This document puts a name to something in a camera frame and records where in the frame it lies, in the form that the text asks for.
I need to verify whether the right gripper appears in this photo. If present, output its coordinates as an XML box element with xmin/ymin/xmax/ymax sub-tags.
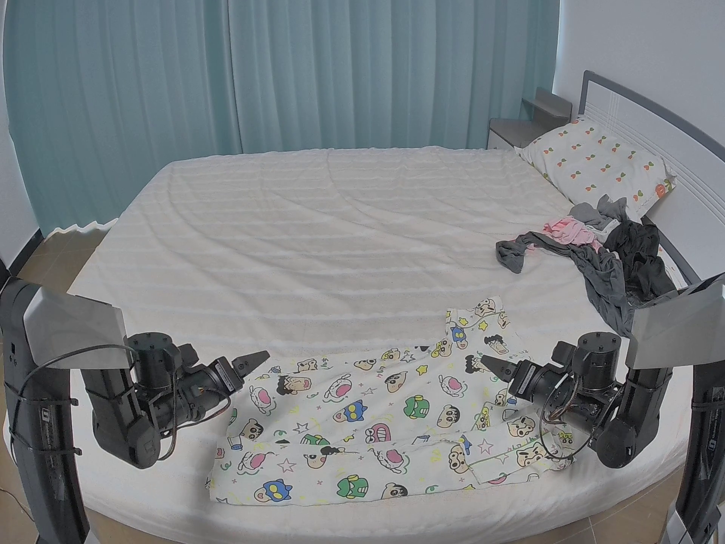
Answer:
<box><xmin>480</xmin><ymin>353</ymin><xmax>561</xmax><ymax>405</ymax></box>

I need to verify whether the bed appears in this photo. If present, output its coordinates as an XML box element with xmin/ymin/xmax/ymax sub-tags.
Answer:
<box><xmin>0</xmin><ymin>70</ymin><xmax>725</xmax><ymax>538</ymax></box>

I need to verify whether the white printed pillow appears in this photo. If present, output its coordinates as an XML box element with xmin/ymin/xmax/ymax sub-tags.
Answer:
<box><xmin>518</xmin><ymin>117</ymin><xmax>677</xmax><ymax>222</ymax></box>

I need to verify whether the grey bedside table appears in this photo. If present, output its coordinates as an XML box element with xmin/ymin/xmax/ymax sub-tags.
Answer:
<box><xmin>487</xmin><ymin>88</ymin><xmax>574</xmax><ymax>153</ymax></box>

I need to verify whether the pink garment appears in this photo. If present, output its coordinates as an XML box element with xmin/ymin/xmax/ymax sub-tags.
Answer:
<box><xmin>543</xmin><ymin>217</ymin><xmax>605</xmax><ymax>247</ymax></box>

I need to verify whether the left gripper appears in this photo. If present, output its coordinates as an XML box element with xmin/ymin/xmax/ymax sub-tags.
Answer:
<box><xmin>181</xmin><ymin>351</ymin><xmax>271</xmax><ymax>420</ymax></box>

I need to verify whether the blue-green curtain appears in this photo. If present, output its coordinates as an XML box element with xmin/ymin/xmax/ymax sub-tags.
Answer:
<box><xmin>0</xmin><ymin>0</ymin><xmax>561</xmax><ymax>235</ymax></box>

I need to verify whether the white printed pyjama top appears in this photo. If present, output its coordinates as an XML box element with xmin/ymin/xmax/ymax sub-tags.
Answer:
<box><xmin>205</xmin><ymin>295</ymin><xmax>577</xmax><ymax>507</ymax></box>

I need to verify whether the black cable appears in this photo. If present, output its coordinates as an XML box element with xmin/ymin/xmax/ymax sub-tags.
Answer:
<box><xmin>538</xmin><ymin>394</ymin><xmax>591</xmax><ymax>464</ymax></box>
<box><xmin>154</xmin><ymin>397</ymin><xmax>234</xmax><ymax>462</ymax></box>
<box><xmin>7</xmin><ymin>345</ymin><xmax>137</xmax><ymax>449</ymax></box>

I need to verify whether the pile of clothes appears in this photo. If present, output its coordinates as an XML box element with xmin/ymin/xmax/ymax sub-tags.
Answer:
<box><xmin>495</xmin><ymin>195</ymin><xmax>679</xmax><ymax>340</ymax></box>

